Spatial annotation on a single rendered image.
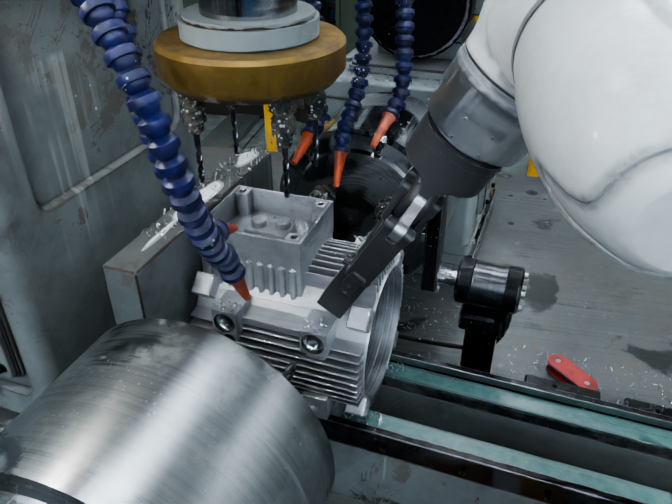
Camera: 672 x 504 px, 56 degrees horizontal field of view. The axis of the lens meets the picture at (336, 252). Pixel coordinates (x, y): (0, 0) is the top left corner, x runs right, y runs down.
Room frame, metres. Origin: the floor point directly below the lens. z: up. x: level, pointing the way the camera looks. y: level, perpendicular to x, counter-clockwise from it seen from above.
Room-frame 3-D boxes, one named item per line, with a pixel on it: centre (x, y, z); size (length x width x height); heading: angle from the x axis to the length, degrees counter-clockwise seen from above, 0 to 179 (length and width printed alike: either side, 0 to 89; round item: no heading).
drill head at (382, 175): (0.90, -0.07, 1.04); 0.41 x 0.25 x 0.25; 160
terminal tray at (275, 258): (0.61, 0.08, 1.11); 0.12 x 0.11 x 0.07; 70
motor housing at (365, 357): (0.59, 0.04, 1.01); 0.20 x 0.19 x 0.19; 70
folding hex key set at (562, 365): (0.70, -0.36, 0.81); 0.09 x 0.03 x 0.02; 31
